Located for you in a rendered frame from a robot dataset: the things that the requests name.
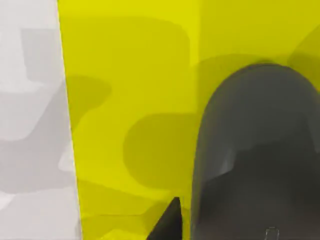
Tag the flat yellow square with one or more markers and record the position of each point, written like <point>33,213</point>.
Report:
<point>140,100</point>

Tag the dark grey rounded object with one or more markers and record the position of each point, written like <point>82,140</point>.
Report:
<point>257,155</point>

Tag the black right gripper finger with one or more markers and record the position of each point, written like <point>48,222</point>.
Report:
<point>171,222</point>

